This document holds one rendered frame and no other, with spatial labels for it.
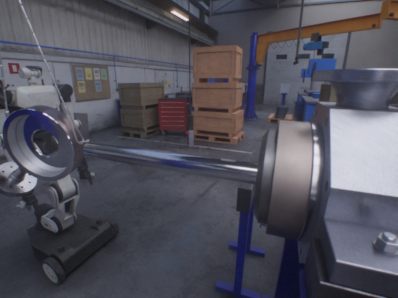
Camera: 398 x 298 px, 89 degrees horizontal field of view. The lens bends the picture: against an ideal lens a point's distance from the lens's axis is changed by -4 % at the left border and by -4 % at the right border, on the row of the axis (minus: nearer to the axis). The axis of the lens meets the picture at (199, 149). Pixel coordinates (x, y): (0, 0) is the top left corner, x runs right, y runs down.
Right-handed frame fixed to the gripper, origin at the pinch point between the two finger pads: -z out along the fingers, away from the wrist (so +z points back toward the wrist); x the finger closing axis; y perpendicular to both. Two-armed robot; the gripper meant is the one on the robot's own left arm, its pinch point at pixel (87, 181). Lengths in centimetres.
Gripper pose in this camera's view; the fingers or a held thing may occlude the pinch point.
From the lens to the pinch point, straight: 204.4
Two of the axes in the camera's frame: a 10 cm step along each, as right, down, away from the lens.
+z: -1.8, -9.6, -2.2
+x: 8.9, -0.6, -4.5
